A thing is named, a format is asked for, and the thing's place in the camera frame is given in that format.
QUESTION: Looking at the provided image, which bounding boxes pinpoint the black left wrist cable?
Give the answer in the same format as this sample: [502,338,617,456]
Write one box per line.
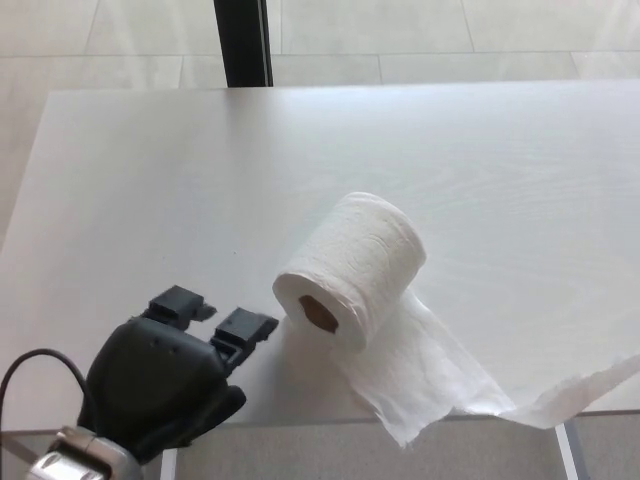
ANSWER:
[0,348,92,404]

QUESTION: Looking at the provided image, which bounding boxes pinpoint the black vertical post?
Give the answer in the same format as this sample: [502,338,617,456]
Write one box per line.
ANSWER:
[213,0,275,87]

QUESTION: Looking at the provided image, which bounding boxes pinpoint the white toilet paper roll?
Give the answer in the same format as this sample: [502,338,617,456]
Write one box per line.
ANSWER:
[272,190,640,448]

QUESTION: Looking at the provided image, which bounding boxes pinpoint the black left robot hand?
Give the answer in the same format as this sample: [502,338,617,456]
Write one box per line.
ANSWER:
[77,284,280,464]

